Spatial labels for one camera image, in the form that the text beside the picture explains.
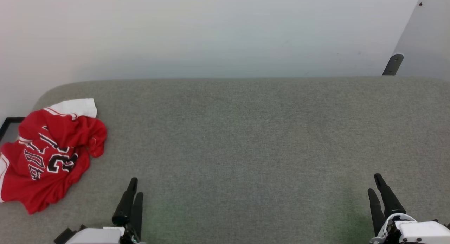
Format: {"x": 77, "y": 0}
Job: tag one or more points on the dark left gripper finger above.
{"x": 126, "y": 201}
{"x": 137, "y": 216}

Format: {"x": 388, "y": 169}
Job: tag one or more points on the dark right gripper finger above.
{"x": 389, "y": 198}
{"x": 377, "y": 212}

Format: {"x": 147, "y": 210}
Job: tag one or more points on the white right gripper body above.
{"x": 418, "y": 233}

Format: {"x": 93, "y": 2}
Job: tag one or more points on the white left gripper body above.
{"x": 98, "y": 236}

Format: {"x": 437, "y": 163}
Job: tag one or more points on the red white Bulls jersey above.
{"x": 42, "y": 173}

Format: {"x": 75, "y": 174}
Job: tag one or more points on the black framed panel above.
{"x": 4, "y": 126}

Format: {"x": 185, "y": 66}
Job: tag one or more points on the white door panel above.
{"x": 429, "y": 36}

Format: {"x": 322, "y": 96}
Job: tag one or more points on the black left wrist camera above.
{"x": 66, "y": 234}

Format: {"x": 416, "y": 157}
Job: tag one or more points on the grey metal post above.
{"x": 393, "y": 64}

